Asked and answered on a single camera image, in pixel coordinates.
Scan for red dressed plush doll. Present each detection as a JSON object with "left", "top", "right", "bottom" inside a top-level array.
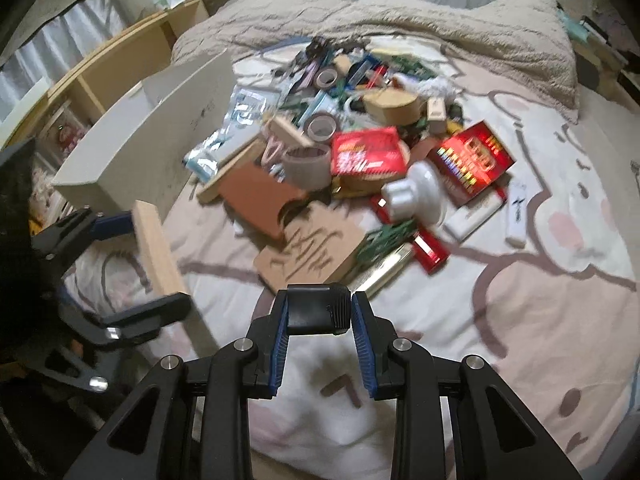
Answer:
[{"left": 56, "top": 125, "right": 83, "bottom": 153}]

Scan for pile of small assorted things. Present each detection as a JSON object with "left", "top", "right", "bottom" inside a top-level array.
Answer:
[{"left": 272, "top": 35, "right": 466, "bottom": 136}]

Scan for red plastic packet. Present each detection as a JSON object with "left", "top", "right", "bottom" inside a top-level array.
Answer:
[{"left": 330, "top": 127, "right": 408, "bottom": 176}]

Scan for wooden bedside shelf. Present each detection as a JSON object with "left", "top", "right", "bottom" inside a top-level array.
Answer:
[{"left": 0, "top": 0, "right": 238, "bottom": 151}]

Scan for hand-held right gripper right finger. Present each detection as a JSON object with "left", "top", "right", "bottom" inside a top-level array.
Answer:
[{"left": 350, "top": 291, "right": 583, "bottom": 480}]

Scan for red foil box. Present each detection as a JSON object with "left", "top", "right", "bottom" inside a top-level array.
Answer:
[{"left": 427, "top": 121, "right": 516, "bottom": 206}]

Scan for white lighter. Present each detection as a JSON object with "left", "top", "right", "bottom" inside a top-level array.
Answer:
[{"left": 505, "top": 182, "right": 531, "bottom": 247}]

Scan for beige fluffy blanket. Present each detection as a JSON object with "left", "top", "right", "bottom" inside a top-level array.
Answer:
[{"left": 172, "top": 0, "right": 581, "bottom": 123}]

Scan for red metallic case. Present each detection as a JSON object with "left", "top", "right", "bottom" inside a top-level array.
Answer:
[{"left": 370, "top": 195, "right": 451, "bottom": 275}]

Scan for oval wooden box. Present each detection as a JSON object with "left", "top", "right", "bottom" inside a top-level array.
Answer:
[{"left": 362, "top": 89, "right": 418, "bottom": 126}]

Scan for gold metal bar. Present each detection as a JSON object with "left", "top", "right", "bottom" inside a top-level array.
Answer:
[{"left": 357, "top": 245, "right": 416, "bottom": 296}]

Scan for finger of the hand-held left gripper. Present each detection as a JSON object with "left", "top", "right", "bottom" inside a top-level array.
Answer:
[
  {"left": 55, "top": 291, "right": 193, "bottom": 346},
  {"left": 30, "top": 209, "right": 136, "bottom": 283}
]

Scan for grey packing tape roll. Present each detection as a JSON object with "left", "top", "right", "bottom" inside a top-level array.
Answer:
[{"left": 302, "top": 112, "right": 341, "bottom": 143}]

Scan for brown leather piece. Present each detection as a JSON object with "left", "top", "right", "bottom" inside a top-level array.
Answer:
[{"left": 217, "top": 160, "right": 311, "bottom": 242}]

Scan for white cardboard box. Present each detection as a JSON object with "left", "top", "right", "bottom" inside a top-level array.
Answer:
[{"left": 50, "top": 49, "right": 236, "bottom": 216}]

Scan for short wooden block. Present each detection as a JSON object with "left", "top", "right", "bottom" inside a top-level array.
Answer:
[{"left": 270, "top": 116, "right": 313, "bottom": 148}]

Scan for white slim box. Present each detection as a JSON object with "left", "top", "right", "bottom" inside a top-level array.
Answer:
[{"left": 442, "top": 195, "right": 503, "bottom": 241}]

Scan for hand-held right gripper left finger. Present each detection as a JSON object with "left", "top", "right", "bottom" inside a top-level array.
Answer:
[{"left": 62, "top": 287, "right": 291, "bottom": 480}]

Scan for light wooden board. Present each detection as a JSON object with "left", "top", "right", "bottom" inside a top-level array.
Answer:
[{"left": 197, "top": 137, "right": 261, "bottom": 203}]

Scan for clear plastic packets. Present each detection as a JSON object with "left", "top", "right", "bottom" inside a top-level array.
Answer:
[{"left": 182, "top": 87, "right": 268, "bottom": 183}]

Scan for brown leather disc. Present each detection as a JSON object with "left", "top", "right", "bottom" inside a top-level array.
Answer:
[{"left": 410, "top": 139, "right": 436, "bottom": 163}]

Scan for long light wooden block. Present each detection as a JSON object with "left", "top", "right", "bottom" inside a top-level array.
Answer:
[{"left": 131, "top": 200, "right": 190, "bottom": 297}]

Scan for cluttered bedside table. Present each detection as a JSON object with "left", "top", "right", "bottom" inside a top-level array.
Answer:
[{"left": 560, "top": 2, "right": 640, "bottom": 91}]

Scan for beige tape roll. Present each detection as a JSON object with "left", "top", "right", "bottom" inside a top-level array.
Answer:
[{"left": 282, "top": 145, "right": 333, "bottom": 191}]

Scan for green plastic clip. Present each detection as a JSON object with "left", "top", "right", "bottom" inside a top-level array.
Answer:
[{"left": 357, "top": 220, "right": 418, "bottom": 263}]

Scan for white curtain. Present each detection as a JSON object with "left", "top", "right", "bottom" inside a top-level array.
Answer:
[{"left": 0, "top": 0, "right": 126, "bottom": 126}]

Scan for carved wooden plaque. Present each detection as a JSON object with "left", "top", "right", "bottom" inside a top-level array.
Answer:
[{"left": 252, "top": 205, "right": 368, "bottom": 293}]

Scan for black plastic block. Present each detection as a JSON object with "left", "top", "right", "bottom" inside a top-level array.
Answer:
[{"left": 285, "top": 284, "right": 351, "bottom": 336}]

